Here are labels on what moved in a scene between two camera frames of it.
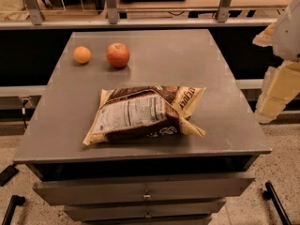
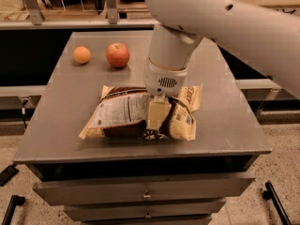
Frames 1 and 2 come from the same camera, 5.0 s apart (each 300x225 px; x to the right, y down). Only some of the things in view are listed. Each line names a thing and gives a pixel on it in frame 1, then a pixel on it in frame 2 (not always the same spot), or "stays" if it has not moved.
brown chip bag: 136,112 stays
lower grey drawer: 180,211 stays
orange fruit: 82,54 stays
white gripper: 288,37 to 163,80
